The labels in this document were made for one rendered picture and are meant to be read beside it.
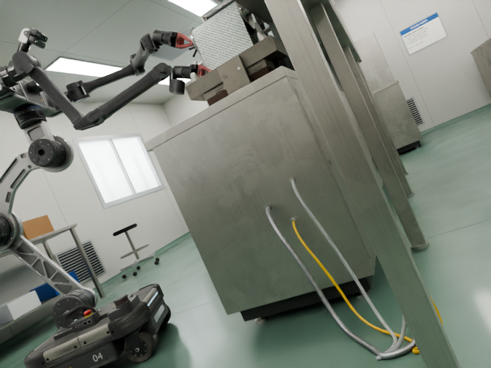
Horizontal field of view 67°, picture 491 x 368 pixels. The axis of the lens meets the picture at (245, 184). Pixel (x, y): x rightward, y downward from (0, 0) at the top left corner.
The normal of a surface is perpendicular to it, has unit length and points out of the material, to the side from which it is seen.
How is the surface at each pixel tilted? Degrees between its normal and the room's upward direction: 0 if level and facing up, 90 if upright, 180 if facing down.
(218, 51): 90
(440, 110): 90
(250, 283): 90
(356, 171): 90
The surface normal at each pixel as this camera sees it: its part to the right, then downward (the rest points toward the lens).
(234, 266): -0.36, 0.18
